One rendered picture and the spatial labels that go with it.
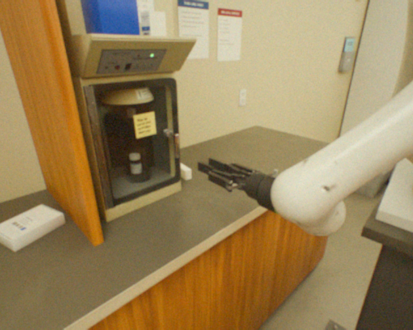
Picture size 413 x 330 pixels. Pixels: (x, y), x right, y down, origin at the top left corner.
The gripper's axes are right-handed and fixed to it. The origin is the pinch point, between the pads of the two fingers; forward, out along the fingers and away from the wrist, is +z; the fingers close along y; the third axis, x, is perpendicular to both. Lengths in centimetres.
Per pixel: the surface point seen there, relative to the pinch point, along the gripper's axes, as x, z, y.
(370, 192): 103, 7, -245
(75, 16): -41, 23, 25
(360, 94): 10, 51, -285
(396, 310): 52, -52, -43
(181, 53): -32.5, 15.1, -1.6
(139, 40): -35.5, 11.9, 14.7
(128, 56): -31.6, 15.5, 16.2
